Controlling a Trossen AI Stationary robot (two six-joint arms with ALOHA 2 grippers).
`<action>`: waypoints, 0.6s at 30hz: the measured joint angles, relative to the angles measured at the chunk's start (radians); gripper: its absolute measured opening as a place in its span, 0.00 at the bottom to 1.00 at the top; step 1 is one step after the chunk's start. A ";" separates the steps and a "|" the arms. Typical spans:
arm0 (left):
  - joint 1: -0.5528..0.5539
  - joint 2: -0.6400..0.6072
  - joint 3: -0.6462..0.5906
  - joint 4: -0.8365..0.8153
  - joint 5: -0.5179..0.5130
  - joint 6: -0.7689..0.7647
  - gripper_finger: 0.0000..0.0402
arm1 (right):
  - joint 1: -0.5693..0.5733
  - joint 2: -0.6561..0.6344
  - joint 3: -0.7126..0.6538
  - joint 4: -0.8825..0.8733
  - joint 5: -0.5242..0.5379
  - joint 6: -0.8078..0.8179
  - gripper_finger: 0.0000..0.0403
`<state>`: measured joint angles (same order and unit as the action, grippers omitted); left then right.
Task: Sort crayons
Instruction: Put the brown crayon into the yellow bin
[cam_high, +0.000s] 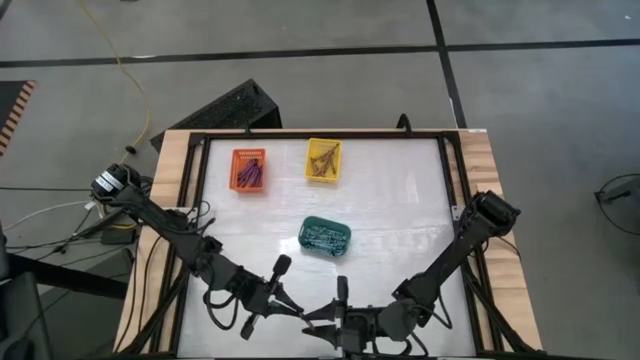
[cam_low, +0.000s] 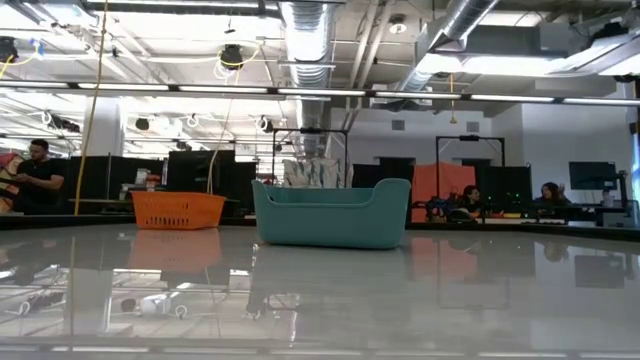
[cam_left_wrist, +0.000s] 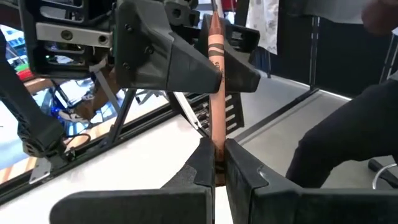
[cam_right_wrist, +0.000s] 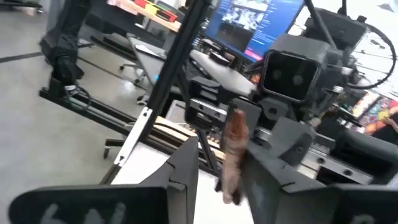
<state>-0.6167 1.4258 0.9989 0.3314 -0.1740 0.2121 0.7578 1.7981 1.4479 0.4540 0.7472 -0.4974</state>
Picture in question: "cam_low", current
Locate white plastic bags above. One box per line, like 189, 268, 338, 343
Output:
281, 156, 354, 189

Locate teal plastic bin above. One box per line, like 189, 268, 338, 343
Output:
251, 177, 413, 251

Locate black partition panel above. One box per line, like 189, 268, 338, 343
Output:
59, 154, 167, 216
474, 164, 533, 217
165, 148, 259, 218
351, 155, 417, 189

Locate orange partition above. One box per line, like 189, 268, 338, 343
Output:
411, 161, 478, 224

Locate LED light strip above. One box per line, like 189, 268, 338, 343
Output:
0, 79, 640, 107

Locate orange plastic basket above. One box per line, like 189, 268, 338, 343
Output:
130, 190, 228, 231

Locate person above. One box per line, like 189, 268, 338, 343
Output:
9, 138, 67, 216
447, 184, 484, 223
532, 180, 574, 208

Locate grey ceiling air unit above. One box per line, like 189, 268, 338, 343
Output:
467, 22, 572, 57

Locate desk with equipment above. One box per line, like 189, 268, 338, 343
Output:
519, 198, 640, 229

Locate black monitor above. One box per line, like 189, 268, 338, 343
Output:
567, 160, 618, 191

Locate patterned colourful quilt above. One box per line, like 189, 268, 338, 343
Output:
0, 151, 25, 215

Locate black rig frame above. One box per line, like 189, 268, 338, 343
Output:
271, 126, 350, 187
434, 133, 507, 169

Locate white hanging cord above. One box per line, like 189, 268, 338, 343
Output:
206, 97, 234, 196

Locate wide silver ventilation duct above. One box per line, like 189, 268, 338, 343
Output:
276, 0, 346, 159

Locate narrow silver ventilation duct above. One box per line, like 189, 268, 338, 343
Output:
394, 0, 502, 94

